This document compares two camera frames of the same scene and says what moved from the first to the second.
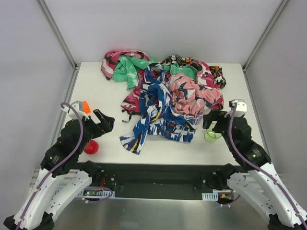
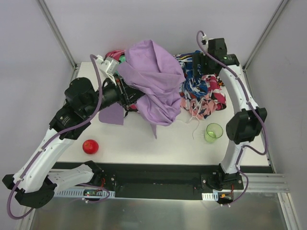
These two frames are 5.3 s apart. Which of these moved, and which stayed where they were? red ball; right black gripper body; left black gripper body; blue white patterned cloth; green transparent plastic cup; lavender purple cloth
Moved: left black gripper body; lavender purple cloth; right black gripper body; blue white patterned cloth
Stayed: red ball; green transparent plastic cup
